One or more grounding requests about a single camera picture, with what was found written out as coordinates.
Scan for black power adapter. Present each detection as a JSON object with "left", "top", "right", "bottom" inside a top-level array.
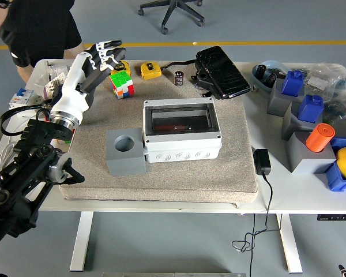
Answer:
[{"left": 253, "top": 148, "right": 272, "bottom": 175}]

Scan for grey holder block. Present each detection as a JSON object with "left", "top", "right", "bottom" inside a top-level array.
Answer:
[
  {"left": 285, "top": 131, "right": 337, "bottom": 174},
  {"left": 266, "top": 77, "right": 305, "bottom": 118},
  {"left": 281, "top": 100, "right": 325, "bottom": 141}
]

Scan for white circuit breaker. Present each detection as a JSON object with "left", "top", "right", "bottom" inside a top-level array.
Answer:
[{"left": 9, "top": 88, "right": 35, "bottom": 109}]

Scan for black adapter cord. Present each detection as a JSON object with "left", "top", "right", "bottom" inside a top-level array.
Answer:
[{"left": 231, "top": 173, "right": 280, "bottom": 277}]

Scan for grey electrical enclosure box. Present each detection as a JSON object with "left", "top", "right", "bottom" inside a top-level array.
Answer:
[{"left": 142, "top": 97, "right": 223, "bottom": 164}]

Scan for large colourful puzzle cube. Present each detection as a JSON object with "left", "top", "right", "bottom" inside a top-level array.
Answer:
[{"left": 108, "top": 71, "right": 136, "bottom": 100}]

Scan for person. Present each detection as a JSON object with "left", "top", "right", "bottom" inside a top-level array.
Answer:
[{"left": 0, "top": 0, "right": 86, "bottom": 84}]

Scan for transparent hinged box lid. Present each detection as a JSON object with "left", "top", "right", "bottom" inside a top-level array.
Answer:
[{"left": 148, "top": 104, "right": 215, "bottom": 132}]

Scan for grey-brown fabric mat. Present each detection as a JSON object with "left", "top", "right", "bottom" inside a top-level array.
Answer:
[{"left": 59, "top": 59, "right": 259, "bottom": 204}]

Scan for grey block with round hole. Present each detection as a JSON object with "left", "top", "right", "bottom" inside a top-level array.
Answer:
[{"left": 106, "top": 126, "right": 147, "bottom": 177}]

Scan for black table control panel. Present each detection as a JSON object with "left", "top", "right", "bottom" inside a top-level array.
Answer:
[{"left": 317, "top": 214, "right": 346, "bottom": 222}]

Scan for yellow tape measure black clip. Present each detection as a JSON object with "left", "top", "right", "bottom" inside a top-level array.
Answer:
[{"left": 140, "top": 62, "right": 163, "bottom": 81}]

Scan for blue plastic block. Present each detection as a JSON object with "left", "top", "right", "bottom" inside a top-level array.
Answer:
[
  {"left": 281, "top": 70, "right": 306, "bottom": 98},
  {"left": 297, "top": 94, "right": 325, "bottom": 124}
]

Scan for black office chair base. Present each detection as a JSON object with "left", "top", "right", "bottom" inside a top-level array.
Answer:
[{"left": 137, "top": 0, "right": 205, "bottom": 35}]

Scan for blue storage bin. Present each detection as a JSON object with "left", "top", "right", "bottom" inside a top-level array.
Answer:
[{"left": 324, "top": 137, "right": 346, "bottom": 192}]

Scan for white table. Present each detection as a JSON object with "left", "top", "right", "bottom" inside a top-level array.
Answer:
[{"left": 0, "top": 59, "right": 346, "bottom": 274}]

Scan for yellow tape measure round label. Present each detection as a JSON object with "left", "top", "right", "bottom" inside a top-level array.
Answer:
[{"left": 111, "top": 61, "right": 131, "bottom": 77}]

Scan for clear bags of components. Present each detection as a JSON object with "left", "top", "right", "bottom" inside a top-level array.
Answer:
[{"left": 294, "top": 63, "right": 346, "bottom": 139}]

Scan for grey-blue bowl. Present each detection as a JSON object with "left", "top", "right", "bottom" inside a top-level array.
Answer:
[{"left": 251, "top": 59, "right": 289, "bottom": 93}]

